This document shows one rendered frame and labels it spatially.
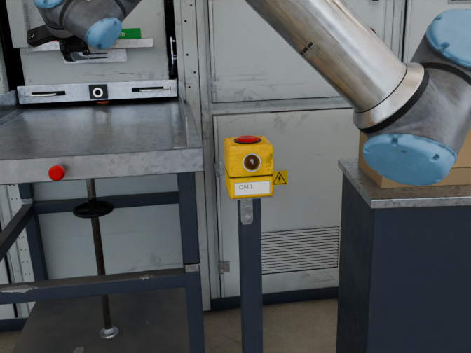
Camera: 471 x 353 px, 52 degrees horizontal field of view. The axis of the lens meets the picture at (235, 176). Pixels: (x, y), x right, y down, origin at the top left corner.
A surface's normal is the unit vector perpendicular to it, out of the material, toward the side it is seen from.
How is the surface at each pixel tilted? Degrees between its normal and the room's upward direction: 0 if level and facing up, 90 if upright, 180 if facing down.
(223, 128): 90
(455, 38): 43
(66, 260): 90
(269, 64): 90
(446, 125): 66
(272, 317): 0
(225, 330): 0
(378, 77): 91
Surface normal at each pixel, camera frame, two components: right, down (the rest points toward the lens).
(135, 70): 0.14, 0.29
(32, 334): -0.03, -0.96
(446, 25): 0.06, -0.50
